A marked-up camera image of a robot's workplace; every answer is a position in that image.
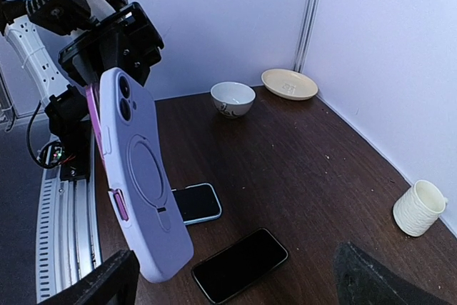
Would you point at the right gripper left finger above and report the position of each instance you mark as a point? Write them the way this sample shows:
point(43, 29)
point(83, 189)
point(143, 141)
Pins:
point(113, 282)

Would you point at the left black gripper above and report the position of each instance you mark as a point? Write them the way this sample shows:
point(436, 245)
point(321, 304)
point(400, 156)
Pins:
point(127, 40)

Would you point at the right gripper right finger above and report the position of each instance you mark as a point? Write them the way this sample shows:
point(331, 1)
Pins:
point(392, 274)

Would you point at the purple smartphone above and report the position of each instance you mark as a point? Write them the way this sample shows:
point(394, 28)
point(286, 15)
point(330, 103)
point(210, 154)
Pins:
point(92, 97)

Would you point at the lilac silicone phone case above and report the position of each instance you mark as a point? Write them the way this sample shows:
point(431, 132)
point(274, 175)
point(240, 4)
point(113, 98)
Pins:
point(139, 188)

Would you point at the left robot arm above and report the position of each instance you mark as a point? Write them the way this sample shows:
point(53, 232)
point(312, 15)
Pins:
point(65, 45)

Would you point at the black phone centre left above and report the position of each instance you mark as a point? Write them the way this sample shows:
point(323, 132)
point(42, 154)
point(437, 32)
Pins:
point(235, 268)

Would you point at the phone in light-blue case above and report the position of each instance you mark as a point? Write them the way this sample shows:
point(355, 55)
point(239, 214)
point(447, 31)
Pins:
point(198, 203)

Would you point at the cream textured mug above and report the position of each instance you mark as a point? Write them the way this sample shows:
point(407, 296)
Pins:
point(419, 208)

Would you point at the white patterned bowl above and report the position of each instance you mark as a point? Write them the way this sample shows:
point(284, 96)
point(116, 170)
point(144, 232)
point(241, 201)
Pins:
point(232, 99)

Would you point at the beige ceramic plate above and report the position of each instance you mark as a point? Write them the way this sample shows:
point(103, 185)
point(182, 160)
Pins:
point(289, 84)

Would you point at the left aluminium corner post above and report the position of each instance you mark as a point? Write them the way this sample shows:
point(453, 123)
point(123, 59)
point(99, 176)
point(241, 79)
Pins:
point(304, 38)

